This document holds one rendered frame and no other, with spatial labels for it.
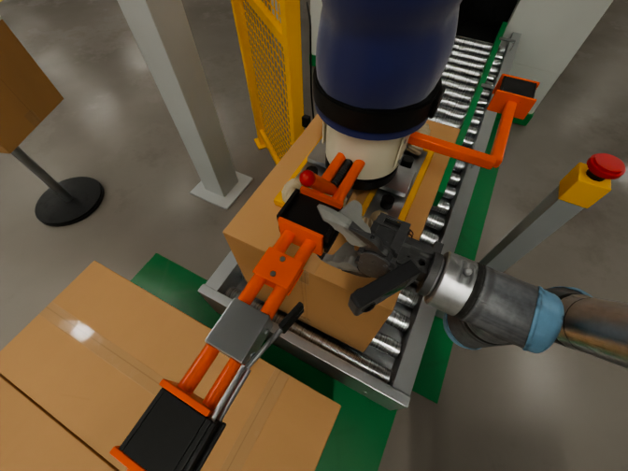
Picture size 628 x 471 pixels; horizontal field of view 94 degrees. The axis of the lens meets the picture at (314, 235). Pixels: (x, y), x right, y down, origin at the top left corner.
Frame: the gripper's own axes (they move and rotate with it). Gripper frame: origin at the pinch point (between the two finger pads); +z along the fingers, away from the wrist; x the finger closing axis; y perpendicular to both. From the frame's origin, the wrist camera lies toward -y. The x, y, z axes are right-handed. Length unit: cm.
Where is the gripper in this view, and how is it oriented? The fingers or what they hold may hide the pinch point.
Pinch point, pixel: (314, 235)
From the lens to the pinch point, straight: 50.1
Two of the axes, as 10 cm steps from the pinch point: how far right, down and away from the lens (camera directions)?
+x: 0.0, -5.3, -8.5
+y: 4.6, -7.5, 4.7
